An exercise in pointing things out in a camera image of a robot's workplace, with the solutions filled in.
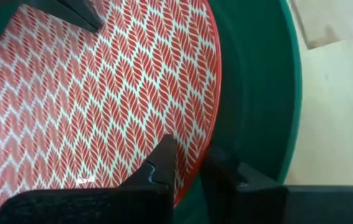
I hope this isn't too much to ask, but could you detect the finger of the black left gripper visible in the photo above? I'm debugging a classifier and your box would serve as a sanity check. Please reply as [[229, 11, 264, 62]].
[[24, 0, 104, 34]]

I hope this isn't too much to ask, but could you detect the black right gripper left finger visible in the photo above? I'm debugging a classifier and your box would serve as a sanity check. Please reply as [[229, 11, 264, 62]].
[[0, 134, 178, 224]]

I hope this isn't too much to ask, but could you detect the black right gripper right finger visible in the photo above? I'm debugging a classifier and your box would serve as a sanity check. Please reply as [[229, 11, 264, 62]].
[[199, 146, 353, 224]]

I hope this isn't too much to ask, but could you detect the red leaf-patterned plate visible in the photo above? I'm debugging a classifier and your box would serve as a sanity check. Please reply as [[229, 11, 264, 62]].
[[0, 0, 222, 212]]

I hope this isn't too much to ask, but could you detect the large plain green plate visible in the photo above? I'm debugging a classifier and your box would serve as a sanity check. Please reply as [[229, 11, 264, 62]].
[[0, 0, 303, 224]]

